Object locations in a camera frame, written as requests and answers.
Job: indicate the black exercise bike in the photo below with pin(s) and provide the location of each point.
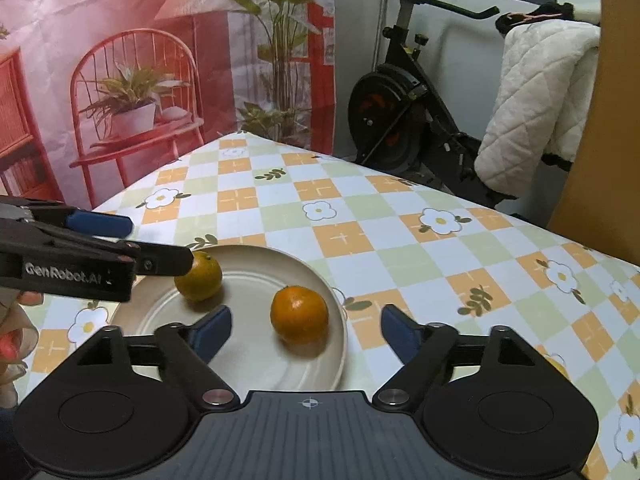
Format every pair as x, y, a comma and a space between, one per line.
382, 110

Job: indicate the person's left hand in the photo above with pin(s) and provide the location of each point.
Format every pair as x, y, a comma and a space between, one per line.
12, 345

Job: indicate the beige round plate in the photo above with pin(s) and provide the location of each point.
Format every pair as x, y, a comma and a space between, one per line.
250, 270

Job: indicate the brown wooden board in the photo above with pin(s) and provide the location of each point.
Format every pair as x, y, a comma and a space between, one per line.
615, 110

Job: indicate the red printed backdrop cloth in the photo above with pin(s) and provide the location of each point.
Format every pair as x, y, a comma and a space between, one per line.
50, 35

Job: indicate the bright orange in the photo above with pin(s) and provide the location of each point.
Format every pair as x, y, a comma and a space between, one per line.
299, 316

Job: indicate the white quilted blanket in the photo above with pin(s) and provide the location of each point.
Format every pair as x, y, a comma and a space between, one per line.
530, 100

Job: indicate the checkered floral tablecloth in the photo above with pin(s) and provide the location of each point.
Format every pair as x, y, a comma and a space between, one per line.
350, 220

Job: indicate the yellow round citrus fruit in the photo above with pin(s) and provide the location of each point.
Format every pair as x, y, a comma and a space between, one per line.
556, 364

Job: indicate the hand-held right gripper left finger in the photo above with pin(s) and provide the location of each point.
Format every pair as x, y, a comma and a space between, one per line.
216, 327

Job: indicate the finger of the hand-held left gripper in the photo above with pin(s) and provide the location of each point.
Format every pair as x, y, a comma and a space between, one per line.
165, 261
100, 223

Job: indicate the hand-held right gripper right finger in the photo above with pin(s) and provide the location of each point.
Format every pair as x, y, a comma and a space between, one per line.
396, 326

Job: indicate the black and pink garment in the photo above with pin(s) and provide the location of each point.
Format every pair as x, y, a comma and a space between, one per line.
550, 11

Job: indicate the greenish yellow orange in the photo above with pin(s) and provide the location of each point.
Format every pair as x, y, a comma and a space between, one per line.
200, 277

